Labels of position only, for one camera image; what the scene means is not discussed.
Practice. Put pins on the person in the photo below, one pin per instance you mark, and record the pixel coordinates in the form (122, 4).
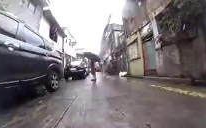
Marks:
(93, 65)

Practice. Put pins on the row of distant buildings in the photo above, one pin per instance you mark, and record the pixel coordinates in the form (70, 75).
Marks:
(112, 46)

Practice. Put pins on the black car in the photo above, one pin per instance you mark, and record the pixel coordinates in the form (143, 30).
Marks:
(76, 68)

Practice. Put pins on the wet grey asphalt road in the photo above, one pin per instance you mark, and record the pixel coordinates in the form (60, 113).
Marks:
(124, 103)

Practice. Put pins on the row of pale buildings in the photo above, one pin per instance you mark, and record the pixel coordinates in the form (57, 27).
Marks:
(47, 30)

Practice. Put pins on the building with green door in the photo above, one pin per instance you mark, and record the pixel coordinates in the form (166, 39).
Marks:
(171, 43)

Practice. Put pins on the dark suv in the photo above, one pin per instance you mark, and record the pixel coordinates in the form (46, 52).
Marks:
(21, 56)

